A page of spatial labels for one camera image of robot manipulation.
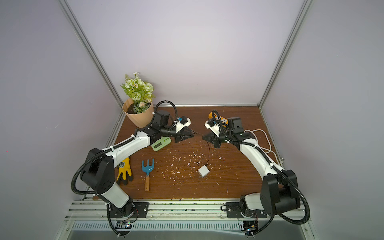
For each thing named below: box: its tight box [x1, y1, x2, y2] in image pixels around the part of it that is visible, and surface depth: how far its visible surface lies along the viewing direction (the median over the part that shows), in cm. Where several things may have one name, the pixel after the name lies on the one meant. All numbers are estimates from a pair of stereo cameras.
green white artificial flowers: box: [119, 72, 155, 114], surface depth 94 cm
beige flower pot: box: [122, 98, 154, 129], surface depth 97 cm
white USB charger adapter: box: [198, 165, 210, 178], surface depth 86 cm
